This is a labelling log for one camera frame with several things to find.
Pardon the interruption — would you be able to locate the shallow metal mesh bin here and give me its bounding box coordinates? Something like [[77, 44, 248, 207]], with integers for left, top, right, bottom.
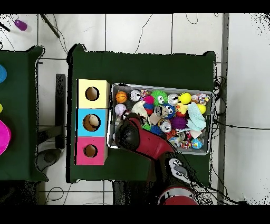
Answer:
[[106, 83, 215, 156]]

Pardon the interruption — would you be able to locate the wooden box with three holes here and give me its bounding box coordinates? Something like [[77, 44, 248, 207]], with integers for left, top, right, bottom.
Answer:
[[75, 79, 111, 166]]

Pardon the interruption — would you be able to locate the white toy baseball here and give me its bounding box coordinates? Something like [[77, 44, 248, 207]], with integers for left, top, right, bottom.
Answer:
[[114, 103, 127, 116]]

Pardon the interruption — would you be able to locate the orange toy basketball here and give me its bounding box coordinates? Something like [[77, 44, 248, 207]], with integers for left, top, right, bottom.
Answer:
[[115, 90, 128, 104]]

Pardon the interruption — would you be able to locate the small green fuzzy eyed ball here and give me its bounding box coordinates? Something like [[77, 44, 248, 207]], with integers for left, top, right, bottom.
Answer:
[[150, 90, 168, 107]]

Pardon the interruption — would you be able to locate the blue fuzzy eyed ball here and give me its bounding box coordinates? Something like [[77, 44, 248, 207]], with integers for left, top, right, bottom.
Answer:
[[162, 102, 176, 119]]

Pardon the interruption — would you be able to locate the purple spiky ball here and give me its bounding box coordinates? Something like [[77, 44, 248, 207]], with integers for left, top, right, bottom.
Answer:
[[169, 116, 188, 130]]

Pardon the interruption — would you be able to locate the dark green tablecloth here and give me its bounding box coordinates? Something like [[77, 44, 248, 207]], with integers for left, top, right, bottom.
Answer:
[[0, 45, 49, 183], [66, 43, 216, 183]]

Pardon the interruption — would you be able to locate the yellow smiley ball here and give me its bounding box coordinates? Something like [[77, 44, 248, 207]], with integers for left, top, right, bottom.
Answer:
[[178, 92, 192, 105]]

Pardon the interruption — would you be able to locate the light blue cloth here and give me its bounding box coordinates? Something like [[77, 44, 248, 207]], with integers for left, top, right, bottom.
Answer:
[[186, 101, 207, 132]]

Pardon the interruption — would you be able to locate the pink plastic object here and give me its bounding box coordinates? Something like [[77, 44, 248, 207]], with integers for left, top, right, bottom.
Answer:
[[0, 119, 12, 156]]

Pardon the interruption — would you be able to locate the blue plastic object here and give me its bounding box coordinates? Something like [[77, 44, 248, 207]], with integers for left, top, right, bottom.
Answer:
[[0, 64, 7, 83]]

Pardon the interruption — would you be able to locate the purple bottle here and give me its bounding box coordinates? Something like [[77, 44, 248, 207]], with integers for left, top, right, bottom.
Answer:
[[14, 19, 28, 32]]

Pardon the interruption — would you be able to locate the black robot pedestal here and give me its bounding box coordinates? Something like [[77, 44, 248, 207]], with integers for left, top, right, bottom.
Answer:
[[111, 180, 159, 205]]

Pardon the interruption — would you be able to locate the black power cable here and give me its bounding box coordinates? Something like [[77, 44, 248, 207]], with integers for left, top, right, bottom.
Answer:
[[213, 119, 270, 130]]

